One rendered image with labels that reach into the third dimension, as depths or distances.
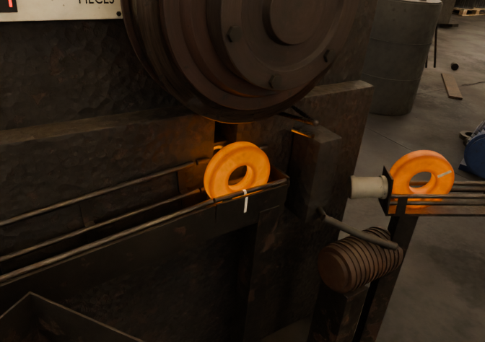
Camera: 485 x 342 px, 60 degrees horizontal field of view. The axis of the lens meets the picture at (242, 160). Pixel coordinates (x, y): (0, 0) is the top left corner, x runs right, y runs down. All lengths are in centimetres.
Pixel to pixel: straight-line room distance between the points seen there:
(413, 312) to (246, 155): 112
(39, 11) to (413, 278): 168
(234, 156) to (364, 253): 45
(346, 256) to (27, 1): 86
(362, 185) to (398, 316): 80
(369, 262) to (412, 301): 75
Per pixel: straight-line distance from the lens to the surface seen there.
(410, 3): 345
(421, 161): 111
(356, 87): 119
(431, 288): 196
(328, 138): 103
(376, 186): 110
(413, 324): 178
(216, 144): 100
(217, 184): 90
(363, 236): 113
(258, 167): 94
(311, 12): 74
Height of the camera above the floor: 121
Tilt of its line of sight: 28 degrees down
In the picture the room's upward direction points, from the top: 6 degrees clockwise
